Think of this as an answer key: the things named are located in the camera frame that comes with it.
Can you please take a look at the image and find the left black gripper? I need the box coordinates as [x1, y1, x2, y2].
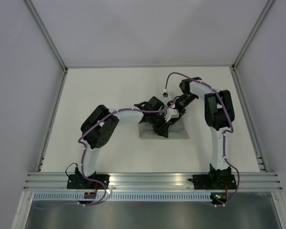
[149, 113, 172, 139]

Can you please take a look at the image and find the grey cloth napkin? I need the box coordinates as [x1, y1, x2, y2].
[139, 108, 189, 140]

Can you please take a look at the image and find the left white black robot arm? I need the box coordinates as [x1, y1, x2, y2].
[76, 96, 182, 189]

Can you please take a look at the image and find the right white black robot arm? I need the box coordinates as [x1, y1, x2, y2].
[176, 77, 236, 190]

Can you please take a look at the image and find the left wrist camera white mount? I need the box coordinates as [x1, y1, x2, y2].
[164, 108, 179, 123]

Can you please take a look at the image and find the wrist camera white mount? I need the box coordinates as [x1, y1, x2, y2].
[164, 108, 179, 123]
[162, 89, 170, 99]

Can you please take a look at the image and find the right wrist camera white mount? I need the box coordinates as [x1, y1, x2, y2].
[162, 89, 170, 99]

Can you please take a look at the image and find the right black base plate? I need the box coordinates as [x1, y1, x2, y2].
[188, 174, 237, 190]

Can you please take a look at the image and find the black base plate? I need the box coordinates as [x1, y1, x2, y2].
[188, 174, 237, 190]
[67, 174, 110, 190]

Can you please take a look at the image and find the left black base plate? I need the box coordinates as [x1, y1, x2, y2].
[67, 174, 110, 190]

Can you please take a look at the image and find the right aluminium frame post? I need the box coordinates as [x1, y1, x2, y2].
[231, 0, 276, 72]

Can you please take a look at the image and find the aluminium frame post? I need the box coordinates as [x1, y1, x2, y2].
[23, 0, 68, 73]
[231, 0, 276, 72]

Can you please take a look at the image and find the aluminium mounting rail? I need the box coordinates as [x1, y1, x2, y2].
[22, 172, 283, 192]

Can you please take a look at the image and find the white slotted cable duct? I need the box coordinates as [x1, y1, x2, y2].
[33, 191, 211, 202]

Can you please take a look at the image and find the left aluminium frame post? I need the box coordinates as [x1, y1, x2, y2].
[23, 0, 68, 73]

